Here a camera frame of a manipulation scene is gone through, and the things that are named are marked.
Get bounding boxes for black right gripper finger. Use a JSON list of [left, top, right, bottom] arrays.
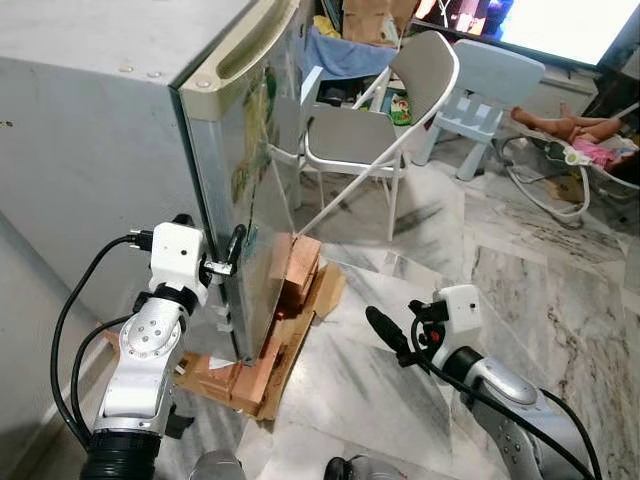
[[364, 306, 414, 357]]

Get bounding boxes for grey fridge cabinet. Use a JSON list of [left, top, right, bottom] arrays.
[[0, 0, 253, 365]]

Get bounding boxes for flattened brown cardboard sheet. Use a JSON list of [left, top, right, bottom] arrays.
[[175, 262, 346, 421]]

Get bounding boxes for grey robot right leg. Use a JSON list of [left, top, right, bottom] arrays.
[[325, 455, 401, 480]]

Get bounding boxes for white grey folding chair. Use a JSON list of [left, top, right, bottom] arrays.
[[270, 30, 461, 241]]

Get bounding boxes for small black scrap piece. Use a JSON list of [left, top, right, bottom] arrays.
[[163, 408, 196, 441]]

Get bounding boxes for white tube baby rocker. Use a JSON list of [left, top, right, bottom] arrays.
[[498, 135, 640, 223]]

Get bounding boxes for green printed box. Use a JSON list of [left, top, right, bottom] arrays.
[[385, 88, 413, 126]]

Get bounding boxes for blue cloth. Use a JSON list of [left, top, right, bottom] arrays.
[[303, 25, 401, 83]]

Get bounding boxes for light blue plastic child chair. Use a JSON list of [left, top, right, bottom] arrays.
[[413, 40, 547, 183]]

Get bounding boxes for brown cardboard box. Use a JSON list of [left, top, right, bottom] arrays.
[[340, 0, 421, 46]]

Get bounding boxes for white television cabinet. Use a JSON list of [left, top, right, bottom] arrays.
[[515, 62, 640, 119]]

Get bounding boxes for bright television screen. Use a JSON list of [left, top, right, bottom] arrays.
[[415, 0, 640, 73]]

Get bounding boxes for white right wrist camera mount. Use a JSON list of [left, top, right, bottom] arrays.
[[437, 285, 484, 348]]

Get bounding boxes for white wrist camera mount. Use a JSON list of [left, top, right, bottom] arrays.
[[437, 285, 484, 348], [148, 222, 209, 306]]

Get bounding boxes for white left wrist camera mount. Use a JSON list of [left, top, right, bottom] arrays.
[[148, 222, 209, 306]]

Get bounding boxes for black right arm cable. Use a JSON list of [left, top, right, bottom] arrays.
[[398, 350, 606, 480]]

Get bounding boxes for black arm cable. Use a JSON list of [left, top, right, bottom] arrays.
[[50, 230, 153, 446], [70, 315, 136, 436], [398, 350, 606, 480]]

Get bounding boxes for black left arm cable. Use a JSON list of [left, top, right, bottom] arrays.
[[50, 230, 153, 446], [70, 315, 136, 436]]

